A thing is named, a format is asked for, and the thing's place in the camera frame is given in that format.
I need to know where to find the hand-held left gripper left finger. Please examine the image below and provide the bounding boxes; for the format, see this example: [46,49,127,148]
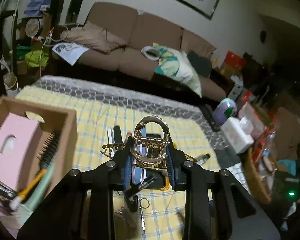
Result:
[16,137,140,240]

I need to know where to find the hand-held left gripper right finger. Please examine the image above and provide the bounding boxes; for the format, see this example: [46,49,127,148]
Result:
[165,142,282,240]

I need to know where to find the blue nail buffer block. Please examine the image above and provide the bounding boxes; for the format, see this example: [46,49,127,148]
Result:
[131,126,148,184]

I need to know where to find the gold hair claw clip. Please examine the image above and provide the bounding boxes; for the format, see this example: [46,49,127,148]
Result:
[125,116,172,172]

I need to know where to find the cardboard box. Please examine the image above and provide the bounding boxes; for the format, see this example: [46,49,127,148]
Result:
[0,96,77,238]

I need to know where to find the black makeup brush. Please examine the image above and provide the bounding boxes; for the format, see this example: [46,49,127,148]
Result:
[125,175,158,198]

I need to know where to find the metal hair clip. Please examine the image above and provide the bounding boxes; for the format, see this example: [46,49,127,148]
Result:
[100,144,117,160]

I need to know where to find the black nail file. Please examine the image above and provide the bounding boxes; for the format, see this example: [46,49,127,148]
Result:
[114,126,123,151]

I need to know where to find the white nail file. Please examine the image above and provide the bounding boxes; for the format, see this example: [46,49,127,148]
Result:
[107,129,115,153]

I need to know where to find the small glass bottle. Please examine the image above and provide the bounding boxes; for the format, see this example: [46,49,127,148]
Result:
[195,154,211,166]

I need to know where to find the black phone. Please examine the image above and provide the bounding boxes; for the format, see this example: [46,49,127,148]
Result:
[146,134,163,143]

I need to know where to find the black key fob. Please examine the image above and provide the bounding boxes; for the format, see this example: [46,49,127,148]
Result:
[129,195,138,213]

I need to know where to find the silver hair clips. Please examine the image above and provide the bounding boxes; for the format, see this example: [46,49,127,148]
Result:
[114,207,138,228]

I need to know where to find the small silver scissors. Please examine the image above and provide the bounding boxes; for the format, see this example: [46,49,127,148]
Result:
[137,198,150,232]

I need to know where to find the yellow checked cloth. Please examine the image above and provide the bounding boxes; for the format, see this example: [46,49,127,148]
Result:
[16,86,222,240]

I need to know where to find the grey honeycomb mat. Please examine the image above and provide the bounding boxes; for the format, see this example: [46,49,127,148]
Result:
[34,75,248,195]

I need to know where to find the white box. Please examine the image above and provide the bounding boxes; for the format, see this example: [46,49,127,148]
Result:
[221,116,254,154]

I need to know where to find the purple round container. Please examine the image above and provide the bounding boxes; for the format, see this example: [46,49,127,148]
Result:
[212,98,238,128]

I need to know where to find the pale green comb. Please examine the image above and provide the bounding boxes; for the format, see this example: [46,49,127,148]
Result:
[15,160,55,220]

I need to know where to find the wicker basket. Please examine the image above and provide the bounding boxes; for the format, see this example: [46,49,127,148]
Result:
[244,147,273,205]

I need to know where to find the floral pillow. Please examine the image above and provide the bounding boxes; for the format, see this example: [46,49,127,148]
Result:
[154,44,203,98]

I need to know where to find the pink box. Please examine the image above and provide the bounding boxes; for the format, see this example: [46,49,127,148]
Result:
[0,112,44,191]

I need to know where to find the dark green cushion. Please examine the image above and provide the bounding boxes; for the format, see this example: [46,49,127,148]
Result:
[187,51,212,78]

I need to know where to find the white tape roll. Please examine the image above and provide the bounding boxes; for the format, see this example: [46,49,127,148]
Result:
[141,45,160,61]

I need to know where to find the paper sheet with drawing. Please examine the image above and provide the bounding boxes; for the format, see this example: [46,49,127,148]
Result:
[52,42,89,66]

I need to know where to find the red boxes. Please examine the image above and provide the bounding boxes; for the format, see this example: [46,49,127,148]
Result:
[224,51,247,71]

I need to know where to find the brown cushion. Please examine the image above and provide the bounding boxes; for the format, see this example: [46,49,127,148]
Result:
[62,21,127,54]

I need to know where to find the brown sofa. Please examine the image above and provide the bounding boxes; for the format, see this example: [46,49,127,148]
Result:
[57,1,230,100]

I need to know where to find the green bag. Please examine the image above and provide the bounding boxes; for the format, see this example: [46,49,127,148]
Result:
[24,50,50,68]

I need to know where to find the black rectangular panel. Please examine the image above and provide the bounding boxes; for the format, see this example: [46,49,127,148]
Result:
[66,0,83,23]

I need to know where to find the dark wooden shelf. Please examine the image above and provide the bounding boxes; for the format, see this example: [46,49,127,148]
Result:
[0,0,65,80]

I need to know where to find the round tin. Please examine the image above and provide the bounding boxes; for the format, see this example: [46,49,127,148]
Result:
[25,19,42,37]

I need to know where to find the blue boxes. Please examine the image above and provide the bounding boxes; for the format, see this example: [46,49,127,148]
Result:
[24,0,52,15]

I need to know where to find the yellow handled brush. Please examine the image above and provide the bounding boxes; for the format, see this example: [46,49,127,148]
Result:
[10,169,48,210]

